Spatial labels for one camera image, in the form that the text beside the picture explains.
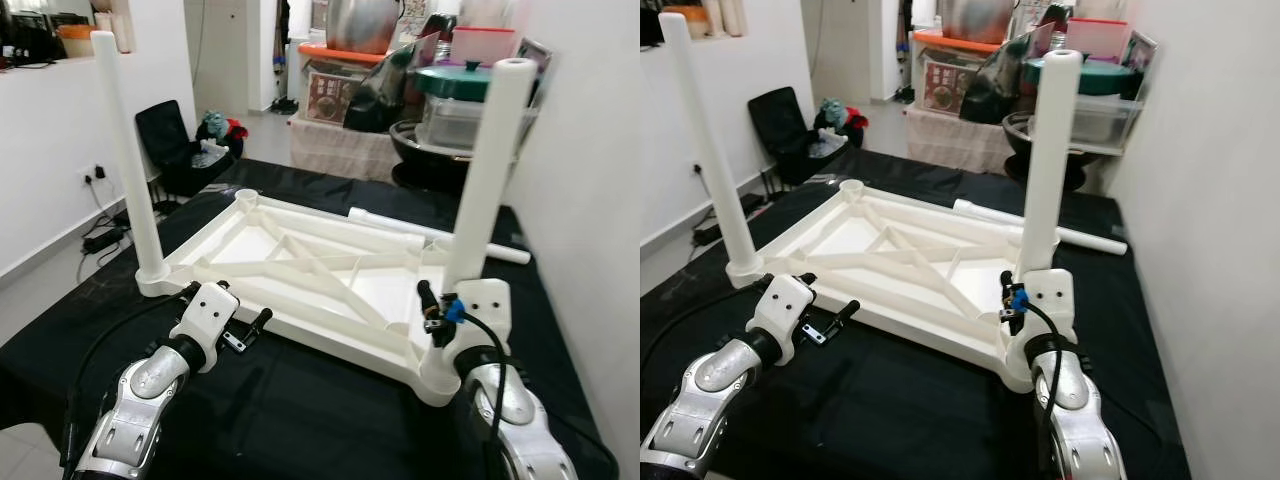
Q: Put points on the black tablecloth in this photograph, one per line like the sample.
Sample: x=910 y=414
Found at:
x=900 y=420
x=300 y=420

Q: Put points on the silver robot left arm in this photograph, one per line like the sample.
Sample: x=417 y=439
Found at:
x=700 y=400
x=130 y=420

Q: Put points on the clear plastic storage box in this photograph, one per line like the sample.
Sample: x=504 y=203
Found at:
x=1105 y=115
x=450 y=120

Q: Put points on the orange lidded storage box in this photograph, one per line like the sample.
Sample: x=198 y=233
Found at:
x=335 y=90
x=950 y=80

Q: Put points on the beige cloth covered stand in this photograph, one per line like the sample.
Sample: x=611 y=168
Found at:
x=335 y=150
x=950 y=140

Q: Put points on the green pot lid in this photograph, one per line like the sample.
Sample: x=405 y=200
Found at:
x=1110 y=75
x=455 y=80

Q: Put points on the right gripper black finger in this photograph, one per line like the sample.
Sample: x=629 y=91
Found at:
x=1007 y=285
x=429 y=300

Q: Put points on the beige container orange lid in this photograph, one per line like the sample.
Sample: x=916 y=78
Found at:
x=75 y=40
x=695 y=22

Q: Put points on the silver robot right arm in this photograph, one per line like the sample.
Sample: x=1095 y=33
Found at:
x=520 y=430
x=1080 y=430

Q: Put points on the steel pot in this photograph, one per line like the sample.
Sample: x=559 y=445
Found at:
x=360 y=25
x=975 y=18

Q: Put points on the black plastic bag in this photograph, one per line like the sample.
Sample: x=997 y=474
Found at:
x=1000 y=85
x=385 y=95

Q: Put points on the clear plastic bag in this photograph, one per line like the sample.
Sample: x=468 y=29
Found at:
x=825 y=143
x=208 y=155

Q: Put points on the black kitchen appliance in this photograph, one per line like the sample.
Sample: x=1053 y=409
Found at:
x=30 y=40
x=648 y=20

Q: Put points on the black wall plug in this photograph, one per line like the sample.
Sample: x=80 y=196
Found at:
x=98 y=175
x=700 y=168

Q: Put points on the grey printed box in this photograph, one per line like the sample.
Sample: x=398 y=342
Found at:
x=1143 y=55
x=535 y=65

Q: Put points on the white plastic children table top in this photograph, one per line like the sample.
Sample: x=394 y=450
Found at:
x=850 y=235
x=250 y=240

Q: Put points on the pink box red lid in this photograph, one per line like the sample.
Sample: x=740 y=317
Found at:
x=483 y=45
x=1100 y=35

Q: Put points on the black wok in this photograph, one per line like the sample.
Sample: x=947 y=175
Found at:
x=1015 y=150
x=425 y=160

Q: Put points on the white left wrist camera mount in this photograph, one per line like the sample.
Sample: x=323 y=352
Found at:
x=210 y=310
x=785 y=305

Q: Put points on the white bottle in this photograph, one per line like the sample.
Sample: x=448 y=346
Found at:
x=725 y=15
x=122 y=20

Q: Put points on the black power adapter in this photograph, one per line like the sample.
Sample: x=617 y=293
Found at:
x=715 y=232
x=105 y=240

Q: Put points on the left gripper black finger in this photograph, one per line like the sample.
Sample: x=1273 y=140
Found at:
x=764 y=285
x=259 y=321
x=189 y=291
x=843 y=315

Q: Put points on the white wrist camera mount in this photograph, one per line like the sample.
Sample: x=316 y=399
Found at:
x=785 y=305
x=485 y=305
x=210 y=310
x=1050 y=295

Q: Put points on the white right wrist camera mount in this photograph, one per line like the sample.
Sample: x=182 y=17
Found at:
x=1050 y=295
x=485 y=305

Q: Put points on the red cloth item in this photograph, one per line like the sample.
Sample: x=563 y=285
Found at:
x=855 y=117
x=236 y=128

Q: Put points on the black floor stand base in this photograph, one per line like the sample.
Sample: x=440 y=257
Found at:
x=905 y=95
x=283 y=103

